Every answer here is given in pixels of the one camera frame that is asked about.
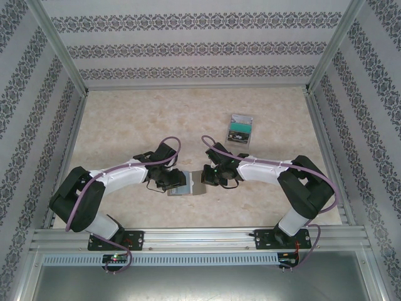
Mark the silver metal card holder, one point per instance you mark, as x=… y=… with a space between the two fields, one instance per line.
x=197 y=185

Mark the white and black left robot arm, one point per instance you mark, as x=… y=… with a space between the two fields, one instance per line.
x=122 y=174

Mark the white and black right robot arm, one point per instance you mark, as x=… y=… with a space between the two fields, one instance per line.
x=260 y=172

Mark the teal credit card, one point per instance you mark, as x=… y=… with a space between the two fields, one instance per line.
x=240 y=127

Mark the silver grey credit card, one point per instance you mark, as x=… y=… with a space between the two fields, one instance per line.
x=242 y=118

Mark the left controller circuit board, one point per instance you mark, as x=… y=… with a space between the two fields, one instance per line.
x=116 y=258

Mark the controller circuit board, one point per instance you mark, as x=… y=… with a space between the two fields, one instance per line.
x=288 y=261
x=116 y=258

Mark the grey metal panel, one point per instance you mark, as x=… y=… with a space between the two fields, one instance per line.
x=200 y=285

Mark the right controller circuit board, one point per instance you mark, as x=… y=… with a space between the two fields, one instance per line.
x=288 y=261

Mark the aluminium mounting rail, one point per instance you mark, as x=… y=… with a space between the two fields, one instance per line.
x=200 y=239

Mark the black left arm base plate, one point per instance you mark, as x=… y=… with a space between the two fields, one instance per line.
x=136 y=239

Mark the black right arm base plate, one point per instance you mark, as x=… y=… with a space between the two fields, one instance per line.
x=263 y=239

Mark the aluminium table side rail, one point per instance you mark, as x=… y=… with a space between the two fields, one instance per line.
x=68 y=156
x=322 y=141

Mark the aluminium frame beam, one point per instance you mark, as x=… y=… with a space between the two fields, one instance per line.
x=26 y=276
x=377 y=276

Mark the aluminium frame post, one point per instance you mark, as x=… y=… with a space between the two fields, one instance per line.
x=55 y=40
x=336 y=40

